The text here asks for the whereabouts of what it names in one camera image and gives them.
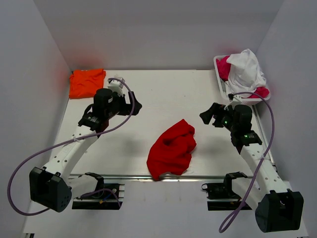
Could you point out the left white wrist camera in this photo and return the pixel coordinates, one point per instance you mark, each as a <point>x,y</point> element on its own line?
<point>115,85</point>

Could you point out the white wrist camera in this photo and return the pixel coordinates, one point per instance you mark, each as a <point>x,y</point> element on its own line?
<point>234,100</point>
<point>115,85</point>

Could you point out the pink t-shirt in basket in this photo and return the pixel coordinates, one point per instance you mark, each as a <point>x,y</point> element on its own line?
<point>224,70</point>

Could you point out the red t-shirt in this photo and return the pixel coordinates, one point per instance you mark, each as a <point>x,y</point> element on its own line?
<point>172,152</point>

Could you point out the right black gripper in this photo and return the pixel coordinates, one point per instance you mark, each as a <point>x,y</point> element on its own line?
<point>216,109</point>

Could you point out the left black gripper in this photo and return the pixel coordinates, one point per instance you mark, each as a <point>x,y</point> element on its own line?
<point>127,108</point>

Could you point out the white t-shirt in basket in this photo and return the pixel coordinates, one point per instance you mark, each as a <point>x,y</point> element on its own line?
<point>245,72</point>

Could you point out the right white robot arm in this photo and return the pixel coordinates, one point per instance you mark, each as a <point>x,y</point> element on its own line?
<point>277,208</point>

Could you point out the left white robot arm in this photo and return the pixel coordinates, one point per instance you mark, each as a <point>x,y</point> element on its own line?
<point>50,185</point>

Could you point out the white plastic basket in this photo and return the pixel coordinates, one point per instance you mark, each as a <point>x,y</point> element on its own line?
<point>223,87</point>

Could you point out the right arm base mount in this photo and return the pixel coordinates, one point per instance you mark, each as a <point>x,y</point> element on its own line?
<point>220,196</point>

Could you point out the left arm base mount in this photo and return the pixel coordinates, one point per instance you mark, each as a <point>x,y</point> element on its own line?
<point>99,193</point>

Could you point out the folded orange t-shirt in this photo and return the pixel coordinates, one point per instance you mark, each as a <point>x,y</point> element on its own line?
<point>85,83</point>

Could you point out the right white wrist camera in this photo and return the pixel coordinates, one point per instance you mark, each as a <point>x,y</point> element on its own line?
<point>234,100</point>

